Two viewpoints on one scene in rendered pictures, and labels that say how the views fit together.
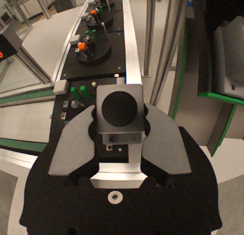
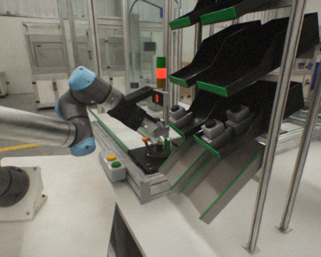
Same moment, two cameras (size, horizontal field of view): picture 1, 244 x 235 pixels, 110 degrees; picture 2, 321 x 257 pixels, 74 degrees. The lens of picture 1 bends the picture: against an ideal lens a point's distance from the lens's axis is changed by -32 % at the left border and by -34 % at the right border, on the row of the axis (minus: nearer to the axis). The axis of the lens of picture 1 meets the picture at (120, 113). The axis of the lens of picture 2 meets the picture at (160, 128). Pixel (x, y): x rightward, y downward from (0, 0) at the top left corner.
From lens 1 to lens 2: 78 cm
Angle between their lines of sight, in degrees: 56
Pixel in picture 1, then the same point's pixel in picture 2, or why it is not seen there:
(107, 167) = (136, 170)
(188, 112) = (184, 164)
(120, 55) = not seen: hidden behind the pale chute
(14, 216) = (43, 158)
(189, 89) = (191, 153)
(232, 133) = (200, 205)
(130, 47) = not seen: hidden behind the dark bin
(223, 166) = not seen: outside the picture
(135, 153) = (152, 175)
